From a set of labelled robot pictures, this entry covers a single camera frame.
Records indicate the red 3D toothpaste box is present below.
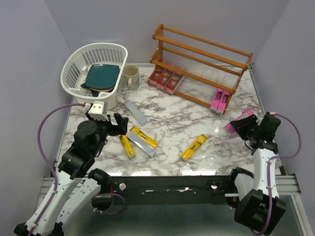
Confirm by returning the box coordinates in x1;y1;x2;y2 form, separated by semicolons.
157;69;174;89

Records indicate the beige ceramic mug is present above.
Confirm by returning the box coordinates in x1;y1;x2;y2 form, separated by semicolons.
123;64;140;90

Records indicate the yellow Curaprox box far left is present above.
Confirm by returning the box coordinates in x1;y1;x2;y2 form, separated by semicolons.
119;135;135;160

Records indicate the silver toothpaste box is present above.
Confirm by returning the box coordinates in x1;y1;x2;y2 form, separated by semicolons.
126;132;156;157
124;100;148;126

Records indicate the red Muesrgtei toothpaste box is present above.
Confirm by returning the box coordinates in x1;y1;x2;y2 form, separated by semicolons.
164;72;185;94

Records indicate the yellow Curaprox box centre left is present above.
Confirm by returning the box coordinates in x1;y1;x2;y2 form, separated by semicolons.
130;126;158;148

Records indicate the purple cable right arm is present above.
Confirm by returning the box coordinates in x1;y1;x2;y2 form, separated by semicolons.
251;112;302;236

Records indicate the yellow Curaprox box right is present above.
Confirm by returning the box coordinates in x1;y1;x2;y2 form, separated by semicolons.
181;134;207;161

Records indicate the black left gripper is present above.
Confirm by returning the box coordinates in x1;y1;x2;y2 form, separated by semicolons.
86;110;129;156

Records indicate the white plastic dish basket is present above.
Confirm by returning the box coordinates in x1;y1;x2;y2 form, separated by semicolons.
60;43;128;110

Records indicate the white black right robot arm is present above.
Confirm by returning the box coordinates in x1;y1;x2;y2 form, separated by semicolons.
226;113;286;236

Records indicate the orange wooden shelf rack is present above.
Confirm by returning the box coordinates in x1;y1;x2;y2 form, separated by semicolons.
150;24;253;113

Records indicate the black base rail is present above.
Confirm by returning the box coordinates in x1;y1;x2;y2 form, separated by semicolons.
100;176;240;207

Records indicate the teal square plate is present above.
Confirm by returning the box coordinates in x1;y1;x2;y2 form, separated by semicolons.
85;64;120;89

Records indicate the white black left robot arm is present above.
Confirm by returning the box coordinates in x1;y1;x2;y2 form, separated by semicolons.
14;113;128;236

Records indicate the aluminium frame rail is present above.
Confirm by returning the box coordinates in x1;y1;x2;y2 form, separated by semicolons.
15;168;300;236

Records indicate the pink Curaprox box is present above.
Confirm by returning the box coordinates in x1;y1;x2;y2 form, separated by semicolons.
210;88;223;113
216;90;230;115
223;108;254;135

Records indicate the yellow curaprox box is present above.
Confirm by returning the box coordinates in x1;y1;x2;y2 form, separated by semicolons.
130;126;158;148
119;135;135;160
181;134;207;161

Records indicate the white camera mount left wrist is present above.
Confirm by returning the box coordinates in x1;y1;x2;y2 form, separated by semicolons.
84;101;109;121

